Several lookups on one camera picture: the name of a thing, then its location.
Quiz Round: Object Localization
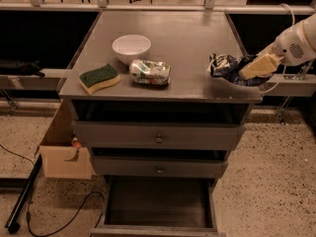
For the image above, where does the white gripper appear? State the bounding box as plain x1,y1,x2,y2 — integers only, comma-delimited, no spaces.
238,23,316,80

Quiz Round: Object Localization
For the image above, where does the blue chip bag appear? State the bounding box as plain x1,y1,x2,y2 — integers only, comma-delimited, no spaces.
207,53,273,87

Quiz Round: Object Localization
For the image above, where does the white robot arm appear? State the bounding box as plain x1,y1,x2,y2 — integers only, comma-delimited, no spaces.
238,14,316,80

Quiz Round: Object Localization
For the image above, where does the grey drawer cabinet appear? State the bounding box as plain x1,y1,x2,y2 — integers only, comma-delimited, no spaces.
58,9,264,237

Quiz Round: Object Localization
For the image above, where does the grey top drawer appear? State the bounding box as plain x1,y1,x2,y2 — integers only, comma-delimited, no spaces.
74,120,245,151

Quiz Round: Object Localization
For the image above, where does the grey drawer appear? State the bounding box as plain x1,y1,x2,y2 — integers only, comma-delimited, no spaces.
92,156,228,179
91,176,226,237
74,120,245,151

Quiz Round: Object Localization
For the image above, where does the grey middle drawer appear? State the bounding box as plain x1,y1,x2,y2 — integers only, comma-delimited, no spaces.
92,156,228,179

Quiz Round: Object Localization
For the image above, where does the grey bottom drawer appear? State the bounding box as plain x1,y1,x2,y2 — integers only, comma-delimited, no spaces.
91,176,226,237

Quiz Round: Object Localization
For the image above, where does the white bowl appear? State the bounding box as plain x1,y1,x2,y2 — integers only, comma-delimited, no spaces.
112,35,151,65

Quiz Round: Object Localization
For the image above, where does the green yellow sponge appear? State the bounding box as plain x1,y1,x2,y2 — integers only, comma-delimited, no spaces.
79,64,120,95

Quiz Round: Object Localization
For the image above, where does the cardboard box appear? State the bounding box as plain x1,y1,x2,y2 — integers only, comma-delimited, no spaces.
39,102,94,180

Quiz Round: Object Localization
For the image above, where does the black floor bar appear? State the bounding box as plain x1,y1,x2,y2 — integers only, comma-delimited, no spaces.
1,156,42,234

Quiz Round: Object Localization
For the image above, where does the white hanging cable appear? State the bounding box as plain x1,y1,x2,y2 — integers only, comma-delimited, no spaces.
258,3,296,95

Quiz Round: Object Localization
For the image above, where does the metal frame rail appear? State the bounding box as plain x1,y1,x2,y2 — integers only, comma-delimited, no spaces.
0,3,316,15

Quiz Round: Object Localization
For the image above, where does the black floor cable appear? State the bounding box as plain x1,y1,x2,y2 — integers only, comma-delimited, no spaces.
0,143,106,237

